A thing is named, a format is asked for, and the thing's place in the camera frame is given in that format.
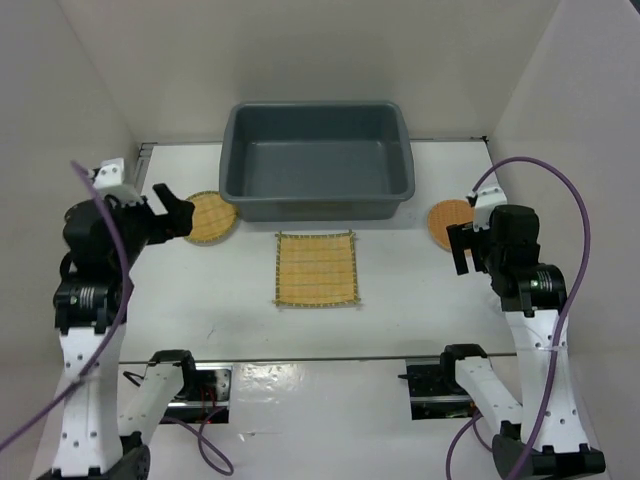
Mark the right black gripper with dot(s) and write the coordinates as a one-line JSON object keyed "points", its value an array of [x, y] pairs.
{"points": [[462, 235]]}

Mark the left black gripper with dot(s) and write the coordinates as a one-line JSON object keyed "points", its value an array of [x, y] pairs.
{"points": [[177, 223]]}

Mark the round orange woven mat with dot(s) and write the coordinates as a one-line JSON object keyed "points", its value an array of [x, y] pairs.
{"points": [[444, 214]]}

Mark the round green-rimmed bamboo mat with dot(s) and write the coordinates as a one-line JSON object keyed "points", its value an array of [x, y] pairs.
{"points": [[212, 219]]}

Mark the square woven bamboo mat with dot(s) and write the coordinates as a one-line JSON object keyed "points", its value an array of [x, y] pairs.
{"points": [[316, 270]]}

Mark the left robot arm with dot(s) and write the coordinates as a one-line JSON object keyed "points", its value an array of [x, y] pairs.
{"points": [[105, 236]]}

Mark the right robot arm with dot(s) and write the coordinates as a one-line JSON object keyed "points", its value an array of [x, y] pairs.
{"points": [[541, 435]]}

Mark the grey plastic bin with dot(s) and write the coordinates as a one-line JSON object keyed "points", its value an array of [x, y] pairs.
{"points": [[316, 161]]}

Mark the aluminium frame rail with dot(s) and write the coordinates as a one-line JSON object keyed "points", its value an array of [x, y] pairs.
{"points": [[141, 165]]}

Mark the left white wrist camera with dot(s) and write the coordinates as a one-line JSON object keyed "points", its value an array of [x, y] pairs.
{"points": [[109, 180]]}

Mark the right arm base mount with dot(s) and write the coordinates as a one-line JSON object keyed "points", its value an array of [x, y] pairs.
{"points": [[432, 396]]}

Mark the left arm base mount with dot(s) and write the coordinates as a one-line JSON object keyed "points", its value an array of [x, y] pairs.
{"points": [[204, 395]]}

